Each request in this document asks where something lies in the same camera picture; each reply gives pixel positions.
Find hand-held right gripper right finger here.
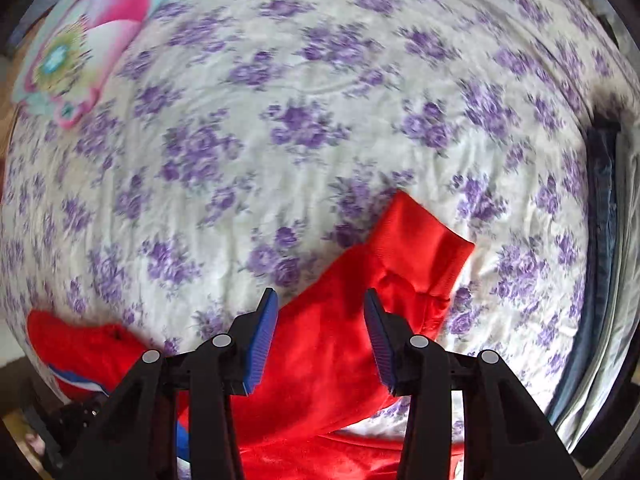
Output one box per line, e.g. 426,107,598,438
363,288,583,480

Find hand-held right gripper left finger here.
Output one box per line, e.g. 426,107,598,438
64,287,279,480

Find red pants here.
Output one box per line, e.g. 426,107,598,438
26,189,475,480

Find purple floral bed sheet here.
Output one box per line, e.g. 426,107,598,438
0,0,626,441

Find dark blue folded cloth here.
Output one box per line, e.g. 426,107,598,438
547,119,621,423

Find colourful floral pillow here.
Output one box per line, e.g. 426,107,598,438
12,0,201,131

